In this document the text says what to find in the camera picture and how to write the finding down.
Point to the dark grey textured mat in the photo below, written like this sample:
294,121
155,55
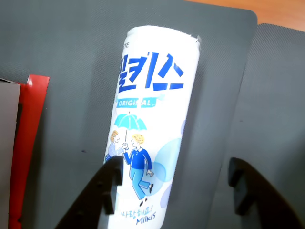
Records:
269,95
78,59

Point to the red and grey cardboard box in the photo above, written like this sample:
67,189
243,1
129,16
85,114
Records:
28,133

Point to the white blue Milkis can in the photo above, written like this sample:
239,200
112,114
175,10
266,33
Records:
152,114

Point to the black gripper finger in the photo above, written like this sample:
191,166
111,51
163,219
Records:
267,205
95,200

